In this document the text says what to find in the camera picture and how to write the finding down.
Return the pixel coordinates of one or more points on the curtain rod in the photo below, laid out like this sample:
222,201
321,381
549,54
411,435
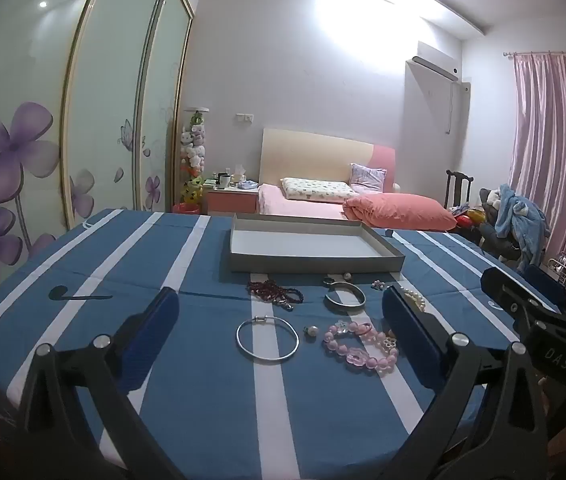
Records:
538,53

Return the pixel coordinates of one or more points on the beige pink headboard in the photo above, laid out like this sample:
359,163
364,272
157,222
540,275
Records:
313,155

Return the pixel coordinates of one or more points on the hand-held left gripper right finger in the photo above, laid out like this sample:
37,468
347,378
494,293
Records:
408,325

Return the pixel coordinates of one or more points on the pink nightstand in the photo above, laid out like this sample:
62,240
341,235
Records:
228,200

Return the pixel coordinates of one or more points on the white mug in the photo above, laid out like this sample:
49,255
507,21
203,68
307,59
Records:
224,181

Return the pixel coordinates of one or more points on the grey cardboard tray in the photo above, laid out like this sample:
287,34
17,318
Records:
308,242

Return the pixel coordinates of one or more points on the coral folded quilt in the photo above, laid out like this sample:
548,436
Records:
398,210

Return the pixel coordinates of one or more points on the pink bed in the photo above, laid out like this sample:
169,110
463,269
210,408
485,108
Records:
288,205

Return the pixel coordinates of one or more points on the colourful toys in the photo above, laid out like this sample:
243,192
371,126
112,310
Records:
475,216

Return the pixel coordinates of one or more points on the wall socket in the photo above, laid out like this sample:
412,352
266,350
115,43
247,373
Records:
244,118

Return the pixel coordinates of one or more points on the flower print sliding wardrobe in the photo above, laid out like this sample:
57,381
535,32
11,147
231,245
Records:
28,60

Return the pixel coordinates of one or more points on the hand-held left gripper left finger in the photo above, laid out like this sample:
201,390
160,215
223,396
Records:
155,330

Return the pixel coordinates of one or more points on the blue clothing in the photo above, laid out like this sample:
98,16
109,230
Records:
518,210

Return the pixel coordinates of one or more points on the thin silver bangle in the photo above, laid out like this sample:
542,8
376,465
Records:
263,318

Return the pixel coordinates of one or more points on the purple pillow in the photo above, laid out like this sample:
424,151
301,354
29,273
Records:
369,177

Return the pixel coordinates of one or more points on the red bin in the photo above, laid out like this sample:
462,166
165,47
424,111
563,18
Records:
185,208

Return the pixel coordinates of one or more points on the patterned white pillow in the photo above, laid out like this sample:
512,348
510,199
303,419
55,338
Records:
318,189

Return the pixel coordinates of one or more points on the blue white striped tablecloth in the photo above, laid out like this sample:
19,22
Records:
203,385

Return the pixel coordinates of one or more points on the pink curtain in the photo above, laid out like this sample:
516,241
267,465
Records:
553,135

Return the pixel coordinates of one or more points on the stack of plush toys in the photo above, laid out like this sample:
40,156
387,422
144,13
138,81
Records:
194,150

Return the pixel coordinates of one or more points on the tissue box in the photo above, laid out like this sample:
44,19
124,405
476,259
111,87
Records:
239,177

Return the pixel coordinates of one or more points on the dark wooden chair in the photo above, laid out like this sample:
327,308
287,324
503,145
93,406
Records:
458,185

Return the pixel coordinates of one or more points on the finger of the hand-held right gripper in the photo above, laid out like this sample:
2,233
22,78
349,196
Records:
545,280
505,287

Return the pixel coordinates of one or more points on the pearl earring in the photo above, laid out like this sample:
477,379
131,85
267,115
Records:
313,331

